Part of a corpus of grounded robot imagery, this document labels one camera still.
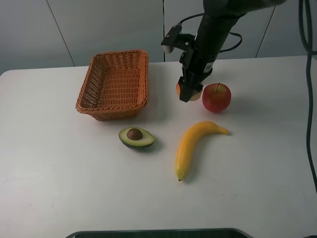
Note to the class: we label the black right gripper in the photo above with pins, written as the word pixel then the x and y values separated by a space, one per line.
pixel 196 67

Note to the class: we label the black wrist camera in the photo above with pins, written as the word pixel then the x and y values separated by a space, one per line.
pixel 170 41

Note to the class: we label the yellow banana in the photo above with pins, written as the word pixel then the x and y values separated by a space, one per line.
pixel 188 142

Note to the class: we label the halved avocado with pit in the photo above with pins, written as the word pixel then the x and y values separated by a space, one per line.
pixel 136 138

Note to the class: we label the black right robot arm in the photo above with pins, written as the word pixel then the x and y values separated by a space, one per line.
pixel 218 19

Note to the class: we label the red apple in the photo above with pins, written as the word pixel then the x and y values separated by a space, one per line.
pixel 216 97

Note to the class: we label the small peach fruit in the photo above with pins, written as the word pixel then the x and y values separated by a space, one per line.
pixel 195 97

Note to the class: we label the orange wicker basket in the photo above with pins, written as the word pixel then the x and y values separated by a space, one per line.
pixel 115 86

